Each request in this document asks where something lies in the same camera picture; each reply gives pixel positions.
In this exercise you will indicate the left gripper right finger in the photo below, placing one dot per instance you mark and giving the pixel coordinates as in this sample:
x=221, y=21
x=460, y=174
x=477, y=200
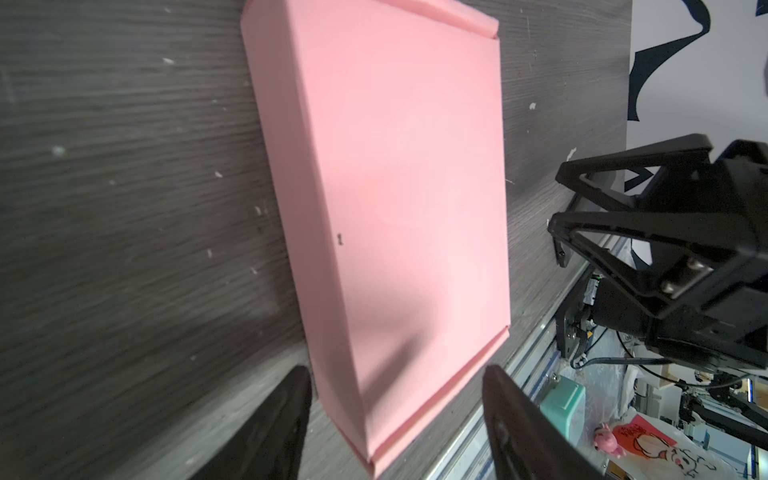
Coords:
x=524, y=444

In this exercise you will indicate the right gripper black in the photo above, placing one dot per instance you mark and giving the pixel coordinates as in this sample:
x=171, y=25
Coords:
x=691, y=284

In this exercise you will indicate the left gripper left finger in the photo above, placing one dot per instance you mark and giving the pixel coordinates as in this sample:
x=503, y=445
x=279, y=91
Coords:
x=270, y=443

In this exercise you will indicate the pink paper box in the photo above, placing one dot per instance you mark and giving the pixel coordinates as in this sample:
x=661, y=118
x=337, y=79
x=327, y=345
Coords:
x=383, y=127

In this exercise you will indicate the teal square clock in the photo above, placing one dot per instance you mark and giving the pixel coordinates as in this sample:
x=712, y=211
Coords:
x=563, y=403

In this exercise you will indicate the pink small toy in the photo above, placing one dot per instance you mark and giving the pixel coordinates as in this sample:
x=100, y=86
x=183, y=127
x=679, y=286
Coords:
x=605, y=441

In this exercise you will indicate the red printed card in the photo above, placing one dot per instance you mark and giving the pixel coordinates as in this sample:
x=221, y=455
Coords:
x=639, y=437

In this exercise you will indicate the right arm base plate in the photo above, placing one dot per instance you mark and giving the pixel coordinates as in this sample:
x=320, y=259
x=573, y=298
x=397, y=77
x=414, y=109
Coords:
x=574, y=319

